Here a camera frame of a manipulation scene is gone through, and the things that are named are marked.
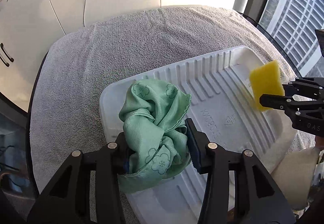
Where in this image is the yellow rectangular sponge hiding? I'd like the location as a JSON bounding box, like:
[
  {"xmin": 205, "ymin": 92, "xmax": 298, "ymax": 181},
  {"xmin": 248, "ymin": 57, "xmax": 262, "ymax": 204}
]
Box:
[{"xmin": 249, "ymin": 61, "xmax": 285, "ymax": 112}]

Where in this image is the green cloth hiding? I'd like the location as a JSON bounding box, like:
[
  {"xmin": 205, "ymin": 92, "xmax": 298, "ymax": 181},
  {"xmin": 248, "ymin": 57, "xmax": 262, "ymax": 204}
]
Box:
[{"xmin": 118, "ymin": 79, "xmax": 192, "ymax": 193}]

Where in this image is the white plastic tray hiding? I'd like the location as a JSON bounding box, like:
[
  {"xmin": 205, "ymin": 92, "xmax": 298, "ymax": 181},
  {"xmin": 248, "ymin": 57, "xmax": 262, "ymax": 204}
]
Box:
[{"xmin": 99, "ymin": 46, "xmax": 296, "ymax": 223}]

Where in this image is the grey towel table cover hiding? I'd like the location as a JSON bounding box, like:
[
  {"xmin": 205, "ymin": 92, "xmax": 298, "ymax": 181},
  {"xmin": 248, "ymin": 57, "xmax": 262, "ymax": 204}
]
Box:
[{"xmin": 30, "ymin": 6, "xmax": 308, "ymax": 224}]

